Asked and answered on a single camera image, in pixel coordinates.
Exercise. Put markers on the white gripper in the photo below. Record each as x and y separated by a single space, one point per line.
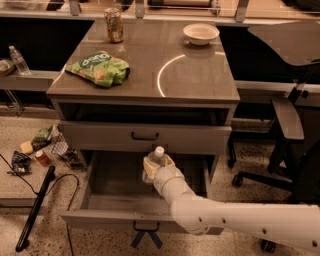
162 175

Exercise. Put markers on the clear plastic water bottle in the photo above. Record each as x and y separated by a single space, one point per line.
157 156

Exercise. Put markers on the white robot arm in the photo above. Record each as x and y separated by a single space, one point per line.
250 220

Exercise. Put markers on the open lower grey drawer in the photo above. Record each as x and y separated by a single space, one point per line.
114 197

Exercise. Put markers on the grey drawer cabinet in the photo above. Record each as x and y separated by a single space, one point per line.
171 82

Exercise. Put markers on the closed upper grey drawer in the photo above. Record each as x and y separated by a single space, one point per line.
133 137

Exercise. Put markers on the small water bottle on shelf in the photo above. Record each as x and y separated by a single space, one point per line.
19 61

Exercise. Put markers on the dark snack packet by basket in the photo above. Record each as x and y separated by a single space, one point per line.
71 158

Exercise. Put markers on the green chip bag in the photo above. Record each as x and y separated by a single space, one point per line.
101 68

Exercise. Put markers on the small red can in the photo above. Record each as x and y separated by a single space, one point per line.
42 158

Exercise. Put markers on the green snack bag on floor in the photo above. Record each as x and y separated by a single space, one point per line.
42 138

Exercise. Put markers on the yellow sponge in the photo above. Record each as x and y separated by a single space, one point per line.
26 147

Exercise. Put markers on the white bowl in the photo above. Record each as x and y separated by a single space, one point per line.
200 33

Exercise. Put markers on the dark blue snack bag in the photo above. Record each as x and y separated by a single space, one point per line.
19 164

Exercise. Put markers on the black bar on floor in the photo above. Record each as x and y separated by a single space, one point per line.
23 239

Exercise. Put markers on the black office chair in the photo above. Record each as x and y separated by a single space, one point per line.
298 45

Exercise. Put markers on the orange soda can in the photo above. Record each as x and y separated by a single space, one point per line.
114 25

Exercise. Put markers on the bowl on left shelf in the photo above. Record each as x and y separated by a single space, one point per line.
6 67

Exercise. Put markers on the wire mesh basket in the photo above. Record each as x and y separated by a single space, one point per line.
60 146

